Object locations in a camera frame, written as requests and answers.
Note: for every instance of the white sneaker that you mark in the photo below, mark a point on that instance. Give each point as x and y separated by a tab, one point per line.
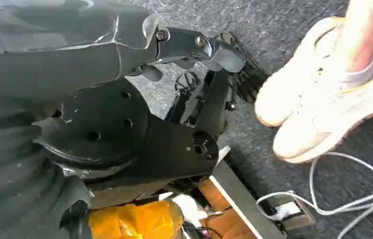
321	125
282	99

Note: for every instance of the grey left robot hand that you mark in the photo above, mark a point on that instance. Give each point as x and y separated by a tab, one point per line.
57	59

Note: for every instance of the person's leg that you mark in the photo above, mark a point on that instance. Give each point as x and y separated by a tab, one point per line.
364	33

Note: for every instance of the grey desk base bar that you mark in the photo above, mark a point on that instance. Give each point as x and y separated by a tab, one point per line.
245	204

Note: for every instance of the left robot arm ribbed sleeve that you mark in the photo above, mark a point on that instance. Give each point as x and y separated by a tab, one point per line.
8	165

